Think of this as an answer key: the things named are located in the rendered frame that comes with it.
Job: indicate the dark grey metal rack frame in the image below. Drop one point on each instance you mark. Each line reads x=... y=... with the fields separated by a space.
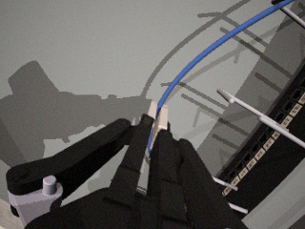
x=269 y=154

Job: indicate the dark blue cable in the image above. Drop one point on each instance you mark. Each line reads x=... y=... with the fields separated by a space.
x=215 y=45

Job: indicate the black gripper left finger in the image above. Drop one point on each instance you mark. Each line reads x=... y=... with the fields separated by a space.
x=37 y=187

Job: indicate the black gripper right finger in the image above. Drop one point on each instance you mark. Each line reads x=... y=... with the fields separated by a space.
x=205 y=203

